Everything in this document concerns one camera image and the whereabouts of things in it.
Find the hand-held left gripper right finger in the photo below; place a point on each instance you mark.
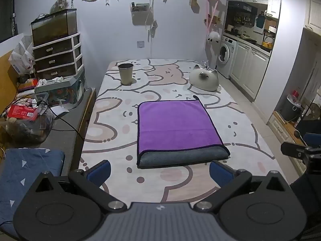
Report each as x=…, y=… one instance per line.
x=221, y=172

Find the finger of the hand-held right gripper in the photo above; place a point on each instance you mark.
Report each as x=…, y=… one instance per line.
x=293, y=150
x=313, y=139

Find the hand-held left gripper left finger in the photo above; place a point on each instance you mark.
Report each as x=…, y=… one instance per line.
x=99, y=172

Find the purple grey towel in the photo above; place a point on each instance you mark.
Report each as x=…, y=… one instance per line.
x=173, y=123

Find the white low cabinet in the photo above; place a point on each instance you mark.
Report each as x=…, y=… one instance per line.
x=283, y=133

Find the dark trash bin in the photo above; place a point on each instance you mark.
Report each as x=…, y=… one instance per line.
x=291, y=109

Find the wooden bench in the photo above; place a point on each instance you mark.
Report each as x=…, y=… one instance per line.
x=67, y=130

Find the blue patterned cushion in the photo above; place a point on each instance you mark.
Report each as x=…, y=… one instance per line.
x=22, y=178

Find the clear plastic bag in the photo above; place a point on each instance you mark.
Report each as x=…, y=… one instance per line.
x=30, y=128

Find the green storage box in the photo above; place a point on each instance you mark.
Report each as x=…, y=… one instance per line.
x=67, y=90

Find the white kitchen base cabinet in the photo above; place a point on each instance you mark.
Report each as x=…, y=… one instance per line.
x=248, y=67

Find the white cat figure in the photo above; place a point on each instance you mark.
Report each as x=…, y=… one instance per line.
x=204, y=79

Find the red box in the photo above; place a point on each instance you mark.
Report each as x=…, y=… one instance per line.
x=21, y=111

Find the grey metal cup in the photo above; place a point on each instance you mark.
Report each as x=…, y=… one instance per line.
x=126, y=74

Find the white washing machine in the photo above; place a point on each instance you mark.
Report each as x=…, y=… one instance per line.
x=225, y=55

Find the white plastic drawer unit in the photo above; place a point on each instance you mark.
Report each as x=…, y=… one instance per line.
x=56, y=59

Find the white sheep plush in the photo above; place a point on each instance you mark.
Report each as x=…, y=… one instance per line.
x=213, y=37

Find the white plastic bag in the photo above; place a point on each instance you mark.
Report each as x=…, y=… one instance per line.
x=21, y=55

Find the black range hood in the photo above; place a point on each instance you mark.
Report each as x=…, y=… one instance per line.
x=242, y=6

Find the glass fish tank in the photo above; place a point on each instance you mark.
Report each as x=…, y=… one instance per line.
x=54, y=26

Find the wall outlet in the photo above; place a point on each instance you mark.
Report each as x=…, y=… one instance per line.
x=141, y=44

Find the wall organizer pocket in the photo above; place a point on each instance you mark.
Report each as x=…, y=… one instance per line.
x=140, y=13

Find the wooden wall shelf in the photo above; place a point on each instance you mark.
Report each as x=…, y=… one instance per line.
x=194, y=5

